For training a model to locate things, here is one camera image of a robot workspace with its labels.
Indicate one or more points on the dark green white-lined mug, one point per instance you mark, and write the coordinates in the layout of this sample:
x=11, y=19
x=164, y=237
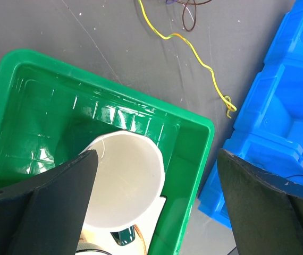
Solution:
x=130, y=177

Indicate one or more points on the white square plate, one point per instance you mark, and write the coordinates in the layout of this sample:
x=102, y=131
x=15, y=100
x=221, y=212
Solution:
x=150, y=219

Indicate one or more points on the blue divided plastic bin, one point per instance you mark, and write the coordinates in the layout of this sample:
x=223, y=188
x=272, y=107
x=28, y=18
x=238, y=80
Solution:
x=268, y=131

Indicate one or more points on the beige painted ceramic plate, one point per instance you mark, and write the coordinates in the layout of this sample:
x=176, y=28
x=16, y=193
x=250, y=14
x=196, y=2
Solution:
x=141, y=239

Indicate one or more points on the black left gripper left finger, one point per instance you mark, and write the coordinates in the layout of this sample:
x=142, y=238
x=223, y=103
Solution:
x=44, y=214

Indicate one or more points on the green plastic tray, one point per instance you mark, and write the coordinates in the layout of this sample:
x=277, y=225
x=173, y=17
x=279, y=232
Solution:
x=51, y=110

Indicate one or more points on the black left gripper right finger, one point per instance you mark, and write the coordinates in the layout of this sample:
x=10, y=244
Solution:
x=265, y=210

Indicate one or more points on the light blue ceramic bowl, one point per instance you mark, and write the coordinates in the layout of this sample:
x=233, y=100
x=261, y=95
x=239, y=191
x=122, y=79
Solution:
x=88, y=247

